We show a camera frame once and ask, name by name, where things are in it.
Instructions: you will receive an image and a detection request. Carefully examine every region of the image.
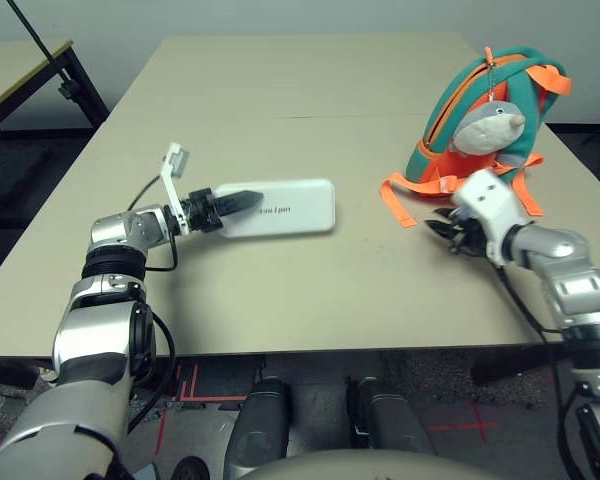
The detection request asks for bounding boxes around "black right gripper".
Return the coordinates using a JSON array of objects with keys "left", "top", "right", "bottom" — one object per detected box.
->
[{"left": 423, "top": 206, "right": 489, "bottom": 259}]

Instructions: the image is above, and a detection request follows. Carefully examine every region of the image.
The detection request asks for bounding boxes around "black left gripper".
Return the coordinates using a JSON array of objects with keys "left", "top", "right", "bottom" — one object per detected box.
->
[{"left": 182, "top": 187, "right": 267, "bottom": 236}]

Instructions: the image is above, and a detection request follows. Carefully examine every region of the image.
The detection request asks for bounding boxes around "teal and orange backpack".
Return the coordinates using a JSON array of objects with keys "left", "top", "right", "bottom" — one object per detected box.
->
[{"left": 379, "top": 45, "right": 574, "bottom": 230}]

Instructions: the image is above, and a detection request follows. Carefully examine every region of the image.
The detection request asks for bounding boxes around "white pencil case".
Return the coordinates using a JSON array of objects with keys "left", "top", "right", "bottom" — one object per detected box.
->
[{"left": 214, "top": 178, "right": 337, "bottom": 239}]

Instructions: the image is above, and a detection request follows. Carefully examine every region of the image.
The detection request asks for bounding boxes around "grey white plush toy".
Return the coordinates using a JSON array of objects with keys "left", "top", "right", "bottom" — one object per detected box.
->
[{"left": 449, "top": 99, "right": 526, "bottom": 164}]

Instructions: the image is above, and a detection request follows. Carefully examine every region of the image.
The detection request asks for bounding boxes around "dark robot right leg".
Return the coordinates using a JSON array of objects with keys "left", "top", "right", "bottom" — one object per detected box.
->
[{"left": 347, "top": 377, "right": 436, "bottom": 456}]

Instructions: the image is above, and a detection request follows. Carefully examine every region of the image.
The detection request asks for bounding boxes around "dark robot leg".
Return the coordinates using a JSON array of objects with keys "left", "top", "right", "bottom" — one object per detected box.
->
[
  {"left": 347, "top": 377, "right": 436, "bottom": 456},
  {"left": 224, "top": 377, "right": 291, "bottom": 479}
]

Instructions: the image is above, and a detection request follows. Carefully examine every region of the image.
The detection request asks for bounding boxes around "dark robot left leg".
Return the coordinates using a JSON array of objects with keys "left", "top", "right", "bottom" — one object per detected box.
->
[{"left": 224, "top": 377, "right": 291, "bottom": 479}]

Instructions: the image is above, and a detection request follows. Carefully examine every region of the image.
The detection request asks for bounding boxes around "beige robot torso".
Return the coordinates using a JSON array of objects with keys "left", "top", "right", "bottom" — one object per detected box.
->
[{"left": 249, "top": 447, "right": 491, "bottom": 480}]

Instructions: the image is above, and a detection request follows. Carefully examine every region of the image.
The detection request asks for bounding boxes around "black framed side table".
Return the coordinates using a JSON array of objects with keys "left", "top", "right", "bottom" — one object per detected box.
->
[{"left": 0, "top": 38, "right": 109, "bottom": 141}]

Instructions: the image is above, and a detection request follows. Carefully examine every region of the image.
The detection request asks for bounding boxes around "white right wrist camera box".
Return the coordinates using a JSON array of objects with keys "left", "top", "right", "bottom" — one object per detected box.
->
[{"left": 452, "top": 168, "right": 529, "bottom": 266}]

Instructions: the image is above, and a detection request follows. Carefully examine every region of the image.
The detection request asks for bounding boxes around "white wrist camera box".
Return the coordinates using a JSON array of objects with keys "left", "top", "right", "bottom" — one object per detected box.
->
[
  {"left": 159, "top": 142, "right": 194, "bottom": 237},
  {"left": 452, "top": 168, "right": 529, "bottom": 266}
]

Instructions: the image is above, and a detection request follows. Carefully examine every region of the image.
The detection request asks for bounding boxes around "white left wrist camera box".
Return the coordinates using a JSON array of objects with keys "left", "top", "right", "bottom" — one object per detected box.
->
[{"left": 159, "top": 142, "right": 194, "bottom": 237}]

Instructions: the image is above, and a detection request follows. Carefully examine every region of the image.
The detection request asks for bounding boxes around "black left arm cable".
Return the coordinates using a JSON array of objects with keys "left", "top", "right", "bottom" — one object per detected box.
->
[{"left": 125, "top": 172, "right": 179, "bottom": 436}]

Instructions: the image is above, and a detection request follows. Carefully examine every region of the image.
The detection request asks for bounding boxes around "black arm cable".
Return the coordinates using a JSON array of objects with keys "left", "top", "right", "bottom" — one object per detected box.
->
[
  {"left": 125, "top": 172, "right": 179, "bottom": 436},
  {"left": 494, "top": 264, "right": 581, "bottom": 480}
]

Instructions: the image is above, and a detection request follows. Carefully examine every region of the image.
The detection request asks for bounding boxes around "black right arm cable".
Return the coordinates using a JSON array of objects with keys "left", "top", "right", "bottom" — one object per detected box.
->
[{"left": 494, "top": 264, "right": 581, "bottom": 480}]

